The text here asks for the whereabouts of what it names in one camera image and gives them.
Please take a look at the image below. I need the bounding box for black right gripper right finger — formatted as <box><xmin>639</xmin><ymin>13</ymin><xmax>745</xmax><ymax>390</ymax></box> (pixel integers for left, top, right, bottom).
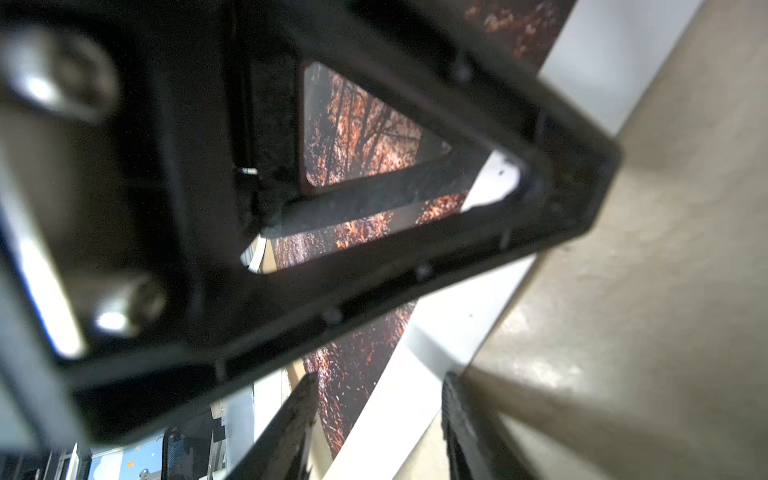
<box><xmin>441</xmin><ymin>372</ymin><xmax>534</xmax><ymax>480</ymax></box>

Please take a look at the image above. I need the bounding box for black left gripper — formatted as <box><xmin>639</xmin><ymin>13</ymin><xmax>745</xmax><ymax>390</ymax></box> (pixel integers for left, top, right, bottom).
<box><xmin>1</xmin><ymin>1</ymin><xmax>245</xmax><ymax>450</ymax></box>

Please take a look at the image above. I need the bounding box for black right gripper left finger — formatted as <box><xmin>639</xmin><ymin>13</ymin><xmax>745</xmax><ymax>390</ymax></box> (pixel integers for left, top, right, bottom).
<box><xmin>227</xmin><ymin>373</ymin><xmax>318</xmax><ymax>480</ymax></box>

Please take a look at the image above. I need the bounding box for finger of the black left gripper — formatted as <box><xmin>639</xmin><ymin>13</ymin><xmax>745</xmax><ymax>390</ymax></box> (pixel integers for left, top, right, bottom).
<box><xmin>66</xmin><ymin>1</ymin><xmax>622</xmax><ymax>443</ymax></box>

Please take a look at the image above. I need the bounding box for white photo mat board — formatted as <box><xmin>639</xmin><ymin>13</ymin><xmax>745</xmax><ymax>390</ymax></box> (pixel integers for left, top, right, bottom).
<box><xmin>254</xmin><ymin>0</ymin><xmax>699</xmax><ymax>479</ymax></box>

